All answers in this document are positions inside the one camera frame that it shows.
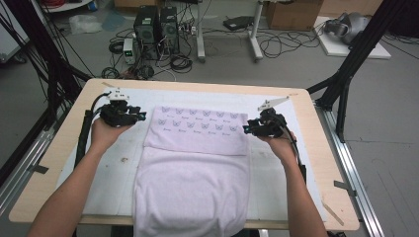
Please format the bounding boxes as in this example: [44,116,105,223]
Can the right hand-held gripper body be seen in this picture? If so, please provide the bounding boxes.
[257,96,291,138]

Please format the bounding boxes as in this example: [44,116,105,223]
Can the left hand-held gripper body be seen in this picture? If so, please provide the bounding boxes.
[99,87,133,128]

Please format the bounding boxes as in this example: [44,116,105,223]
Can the pale pink towel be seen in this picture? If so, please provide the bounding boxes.
[131,105,251,237]

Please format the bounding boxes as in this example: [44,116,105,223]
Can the person's right hand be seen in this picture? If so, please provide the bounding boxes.
[256,130,298,162]

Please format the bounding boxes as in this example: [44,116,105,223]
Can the person's left hand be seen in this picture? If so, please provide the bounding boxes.
[90,117,134,152]

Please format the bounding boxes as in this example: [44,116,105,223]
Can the white bench power supply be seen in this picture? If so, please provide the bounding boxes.
[123,38,136,65]

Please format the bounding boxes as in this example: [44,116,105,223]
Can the white foam mat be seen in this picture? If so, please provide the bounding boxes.
[55,87,327,222]

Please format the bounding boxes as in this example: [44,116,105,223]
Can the wide black computer tower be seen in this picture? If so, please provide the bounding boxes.
[132,5,161,61]

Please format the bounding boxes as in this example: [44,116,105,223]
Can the white desk leg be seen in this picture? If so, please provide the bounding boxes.
[248,0,265,63]
[196,0,207,63]

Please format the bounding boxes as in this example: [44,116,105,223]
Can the narrow black computer tower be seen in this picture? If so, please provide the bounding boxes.
[159,6,181,55]

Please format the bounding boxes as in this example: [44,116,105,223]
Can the teal plastic sheet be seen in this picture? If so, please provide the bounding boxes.
[101,11,127,33]

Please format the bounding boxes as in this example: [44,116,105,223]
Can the black tape strip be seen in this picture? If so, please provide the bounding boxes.
[28,163,49,175]
[333,180,358,198]

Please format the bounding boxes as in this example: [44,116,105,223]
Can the clear plastic bag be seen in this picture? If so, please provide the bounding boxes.
[68,13,103,36]

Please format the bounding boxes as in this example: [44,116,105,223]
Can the white floor board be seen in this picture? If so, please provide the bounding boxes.
[312,15,392,60]

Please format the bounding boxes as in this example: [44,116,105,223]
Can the flat black device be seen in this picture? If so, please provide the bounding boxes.
[222,15,255,32]

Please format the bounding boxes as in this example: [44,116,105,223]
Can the brown cardboard box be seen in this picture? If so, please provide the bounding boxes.
[265,0,324,32]

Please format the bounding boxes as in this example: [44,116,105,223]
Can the grey helmet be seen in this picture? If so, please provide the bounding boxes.
[324,12,372,45]

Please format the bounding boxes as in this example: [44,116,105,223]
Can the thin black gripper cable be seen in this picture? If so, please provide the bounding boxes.
[278,115,308,186]

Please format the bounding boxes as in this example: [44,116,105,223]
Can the black sleeved gripper cable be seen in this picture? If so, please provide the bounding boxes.
[73,92,112,170]

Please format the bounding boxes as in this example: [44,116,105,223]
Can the coiled black cable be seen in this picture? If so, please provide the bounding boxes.
[169,53,194,74]

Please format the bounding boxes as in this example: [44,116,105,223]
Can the loose black floor cables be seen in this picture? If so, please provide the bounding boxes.
[256,28,322,59]

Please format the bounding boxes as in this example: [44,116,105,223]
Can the black metal frame stand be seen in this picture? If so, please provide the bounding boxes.
[305,0,419,143]
[0,0,93,186]

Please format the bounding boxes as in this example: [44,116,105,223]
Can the aluminium rail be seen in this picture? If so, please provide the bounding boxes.
[314,100,384,237]
[0,105,72,216]

